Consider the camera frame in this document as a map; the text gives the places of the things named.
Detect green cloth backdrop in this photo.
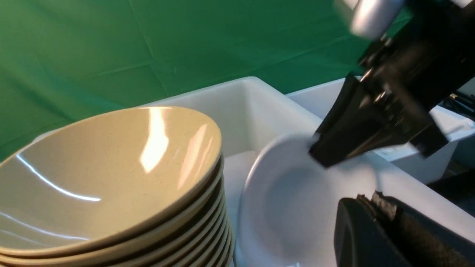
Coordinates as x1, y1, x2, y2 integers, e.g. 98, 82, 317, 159
0, 0, 368, 159

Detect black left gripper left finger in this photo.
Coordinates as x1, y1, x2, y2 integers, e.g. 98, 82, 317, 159
309, 73, 409, 168

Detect small white plastic bin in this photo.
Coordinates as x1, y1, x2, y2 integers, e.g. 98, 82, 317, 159
287, 78, 474, 184

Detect stack of yellow-green bowls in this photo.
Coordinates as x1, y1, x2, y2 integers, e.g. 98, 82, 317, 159
0, 106, 235, 267

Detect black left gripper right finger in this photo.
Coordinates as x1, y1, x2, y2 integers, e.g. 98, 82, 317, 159
334, 191, 475, 267

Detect white square sauce dish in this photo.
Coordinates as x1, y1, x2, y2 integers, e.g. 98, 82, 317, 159
237, 134, 379, 267

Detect black chopsticks in bin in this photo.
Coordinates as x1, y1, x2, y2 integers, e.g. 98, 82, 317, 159
439, 91, 475, 121

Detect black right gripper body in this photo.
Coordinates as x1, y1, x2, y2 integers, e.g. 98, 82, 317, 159
360, 0, 474, 146

